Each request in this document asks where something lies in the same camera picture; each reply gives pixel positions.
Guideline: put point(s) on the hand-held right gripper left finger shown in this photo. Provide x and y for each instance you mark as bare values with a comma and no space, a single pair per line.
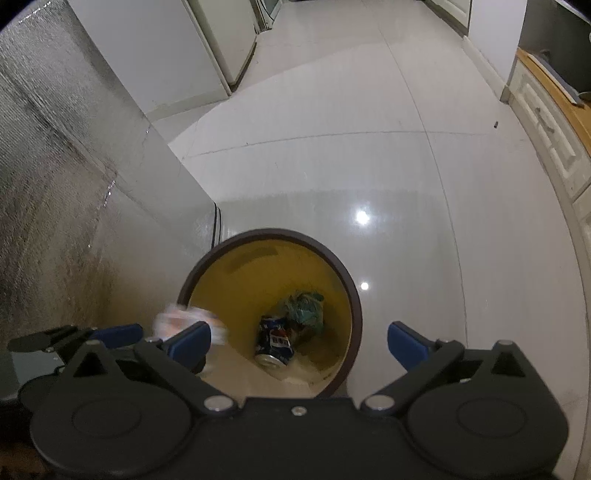
189,344

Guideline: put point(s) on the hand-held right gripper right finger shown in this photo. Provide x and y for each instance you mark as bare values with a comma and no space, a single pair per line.
408,344

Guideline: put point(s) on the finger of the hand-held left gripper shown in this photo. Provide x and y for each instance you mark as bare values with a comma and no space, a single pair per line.
120,333

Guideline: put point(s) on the white plastic bag red print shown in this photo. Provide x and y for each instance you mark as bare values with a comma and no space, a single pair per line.
173,321

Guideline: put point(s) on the crushed blue soda can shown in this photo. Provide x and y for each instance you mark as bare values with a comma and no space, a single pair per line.
274,341

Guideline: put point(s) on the yellow trash bin brown rim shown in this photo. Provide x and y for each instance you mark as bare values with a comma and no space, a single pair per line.
258,267

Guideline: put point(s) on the teal snack packet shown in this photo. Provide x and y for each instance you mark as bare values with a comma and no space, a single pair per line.
304,309

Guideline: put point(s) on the grey covered table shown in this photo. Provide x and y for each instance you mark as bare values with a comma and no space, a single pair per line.
69,184

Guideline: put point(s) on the white low cabinet wooden top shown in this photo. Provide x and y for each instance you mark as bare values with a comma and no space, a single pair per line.
549,124

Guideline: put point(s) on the white refrigerator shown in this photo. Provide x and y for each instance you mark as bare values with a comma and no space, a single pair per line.
226,41

